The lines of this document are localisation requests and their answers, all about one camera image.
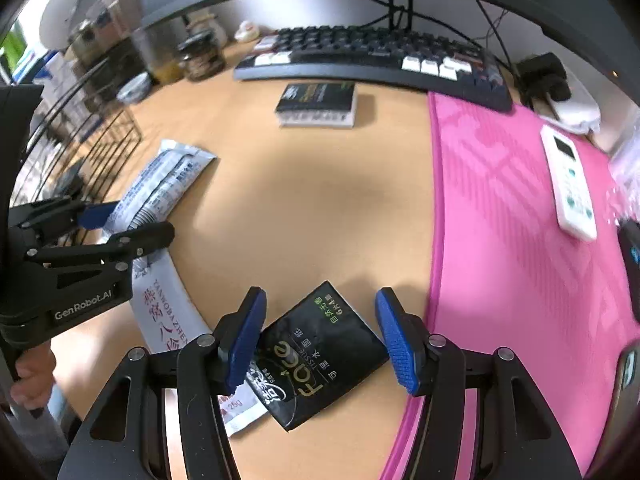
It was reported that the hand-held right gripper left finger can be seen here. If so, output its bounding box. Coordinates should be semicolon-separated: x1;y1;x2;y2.
57;286;267;480

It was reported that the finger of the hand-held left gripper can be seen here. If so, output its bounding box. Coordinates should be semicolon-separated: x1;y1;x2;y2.
10;195;121;241
27;221;176;281

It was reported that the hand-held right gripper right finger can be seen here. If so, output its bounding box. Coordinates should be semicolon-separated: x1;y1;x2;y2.
375;287;582;480

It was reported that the white blue-print long packet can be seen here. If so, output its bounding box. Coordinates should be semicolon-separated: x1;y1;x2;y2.
102;140;218;241

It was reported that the black tissue pack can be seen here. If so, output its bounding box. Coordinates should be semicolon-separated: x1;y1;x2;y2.
276;82;357;128
245;280;391;432

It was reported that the black wire basket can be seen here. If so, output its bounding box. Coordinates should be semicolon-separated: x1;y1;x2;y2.
10;55;141;221

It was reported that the wooden desktop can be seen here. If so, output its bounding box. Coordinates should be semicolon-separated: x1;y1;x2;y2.
50;40;441;480

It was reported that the person's left hand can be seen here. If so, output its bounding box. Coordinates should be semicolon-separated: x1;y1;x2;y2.
12;345;57;411

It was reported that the white packet red text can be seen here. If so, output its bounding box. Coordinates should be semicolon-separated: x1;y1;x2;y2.
131;247;268;438

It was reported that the pink desk mat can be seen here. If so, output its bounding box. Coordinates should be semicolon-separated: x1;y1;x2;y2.
377;91;640;480

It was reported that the white ceramic bowl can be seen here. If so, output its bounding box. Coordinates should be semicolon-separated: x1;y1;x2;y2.
117;72;153;106

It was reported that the white blue carton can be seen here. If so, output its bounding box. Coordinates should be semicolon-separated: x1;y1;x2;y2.
15;50;68;106

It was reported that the clear plastic container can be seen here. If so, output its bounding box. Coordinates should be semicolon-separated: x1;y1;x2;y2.
132;25;186;86

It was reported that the clear storage drawer unit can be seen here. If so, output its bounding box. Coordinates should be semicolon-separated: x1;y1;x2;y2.
65;0;146;71

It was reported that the dark glass jar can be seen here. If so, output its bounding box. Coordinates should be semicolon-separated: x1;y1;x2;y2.
177;32;226;82

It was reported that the white round object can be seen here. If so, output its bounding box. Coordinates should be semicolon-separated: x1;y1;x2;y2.
40;0;108;51

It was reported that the dark flat device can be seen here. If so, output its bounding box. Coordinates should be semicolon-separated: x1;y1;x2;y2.
614;345;640;413

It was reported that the white remote control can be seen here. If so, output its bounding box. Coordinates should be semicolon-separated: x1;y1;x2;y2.
540;125;598;239

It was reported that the black computer mouse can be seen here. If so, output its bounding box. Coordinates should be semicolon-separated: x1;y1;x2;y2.
617;219;640;322

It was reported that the crinkled clear plastic wrap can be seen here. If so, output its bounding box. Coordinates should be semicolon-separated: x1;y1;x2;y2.
607;135;640;226

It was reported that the black keyboard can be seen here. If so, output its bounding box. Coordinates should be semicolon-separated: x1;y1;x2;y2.
234;26;515;112

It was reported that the black power adapter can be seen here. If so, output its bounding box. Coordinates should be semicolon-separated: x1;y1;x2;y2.
515;52;571;103

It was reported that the black cable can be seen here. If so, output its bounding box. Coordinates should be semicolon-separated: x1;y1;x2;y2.
475;0;522;77
364;0;417;32

